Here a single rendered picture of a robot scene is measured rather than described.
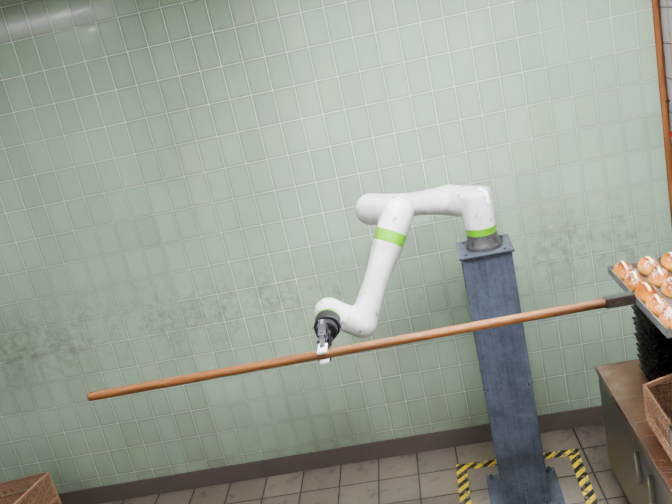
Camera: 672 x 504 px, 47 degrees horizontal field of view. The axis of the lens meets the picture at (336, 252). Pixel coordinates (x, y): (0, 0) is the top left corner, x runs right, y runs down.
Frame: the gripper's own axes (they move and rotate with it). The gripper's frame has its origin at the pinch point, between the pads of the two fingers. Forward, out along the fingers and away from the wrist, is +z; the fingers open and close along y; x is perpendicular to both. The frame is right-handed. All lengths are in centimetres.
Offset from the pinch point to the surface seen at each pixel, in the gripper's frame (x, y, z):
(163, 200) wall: 77, -36, -124
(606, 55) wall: -132, -59, -123
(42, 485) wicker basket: 168, 86, -93
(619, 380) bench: -106, 62, -59
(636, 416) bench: -104, 62, -31
